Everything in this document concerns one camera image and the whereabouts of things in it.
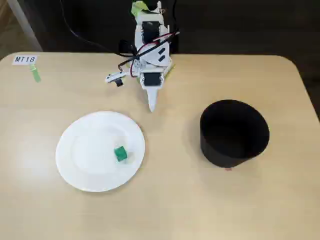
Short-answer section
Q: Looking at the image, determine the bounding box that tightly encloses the white metal pole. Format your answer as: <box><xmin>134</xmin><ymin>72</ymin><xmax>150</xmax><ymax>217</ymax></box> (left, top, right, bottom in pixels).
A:
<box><xmin>6</xmin><ymin>0</ymin><xmax>43</xmax><ymax>53</ymax></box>

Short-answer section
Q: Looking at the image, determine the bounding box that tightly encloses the green cube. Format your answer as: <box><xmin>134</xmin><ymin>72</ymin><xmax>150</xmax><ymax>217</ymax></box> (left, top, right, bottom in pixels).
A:
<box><xmin>113</xmin><ymin>145</ymin><xmax>129</xmax><ymax>163</ymax></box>

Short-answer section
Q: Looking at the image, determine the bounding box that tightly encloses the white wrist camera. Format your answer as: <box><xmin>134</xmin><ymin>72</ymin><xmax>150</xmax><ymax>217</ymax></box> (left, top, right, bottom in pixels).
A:
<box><xmin>104</xmin><ymin>71</ymin><xmax>125</xmax><ymax>88</ymax></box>

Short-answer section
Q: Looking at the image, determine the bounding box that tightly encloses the green tape strip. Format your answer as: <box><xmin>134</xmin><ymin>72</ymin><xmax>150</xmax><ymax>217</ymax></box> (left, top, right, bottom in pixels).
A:
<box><xmin>28</xmin><ymin>63</ymin><xmax>42</xmax><ymax>83</ymax></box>

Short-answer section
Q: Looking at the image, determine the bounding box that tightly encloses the white round dish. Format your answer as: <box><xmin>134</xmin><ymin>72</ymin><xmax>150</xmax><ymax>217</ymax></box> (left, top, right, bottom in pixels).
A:
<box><xmin>55</xmin><ymin>110</ymin><xmax>146</xmax><ymax>193</ymax></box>

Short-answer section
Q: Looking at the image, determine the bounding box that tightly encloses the white paper label MT18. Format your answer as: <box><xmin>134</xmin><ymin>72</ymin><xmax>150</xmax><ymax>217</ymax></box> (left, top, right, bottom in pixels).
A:
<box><xmin>12</xmin><ymin>54</ymin><xmax>38</xmax><ymax>66</ymax></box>

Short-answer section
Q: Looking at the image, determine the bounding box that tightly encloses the green tape wad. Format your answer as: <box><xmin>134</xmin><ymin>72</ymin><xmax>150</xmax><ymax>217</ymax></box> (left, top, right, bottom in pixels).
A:
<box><xmin>131</xmin><ymin>1</ymin><xmax>151</xmax><ymax>19</ymax></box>

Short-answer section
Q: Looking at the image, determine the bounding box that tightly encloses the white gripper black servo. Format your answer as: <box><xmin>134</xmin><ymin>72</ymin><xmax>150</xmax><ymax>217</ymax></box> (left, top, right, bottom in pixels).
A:
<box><xmin>138</xmin><ymin>71</ymin><xmax>166</xmax><ymax>113</ymax></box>

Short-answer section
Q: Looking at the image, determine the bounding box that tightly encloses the red and black arm cable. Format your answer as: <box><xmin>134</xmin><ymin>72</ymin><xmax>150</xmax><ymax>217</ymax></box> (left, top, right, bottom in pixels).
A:
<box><xmin>117</xmin><ymin>31</ymin><xmax>181</xmax><ymax>75</ymax></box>

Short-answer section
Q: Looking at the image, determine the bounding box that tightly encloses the black round pot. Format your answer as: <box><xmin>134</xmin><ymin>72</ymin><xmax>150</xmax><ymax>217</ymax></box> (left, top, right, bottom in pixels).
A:
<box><xmin>199</xmin><ymin>99</ymin><xmax>270</xmax><ymax>169</ymax></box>

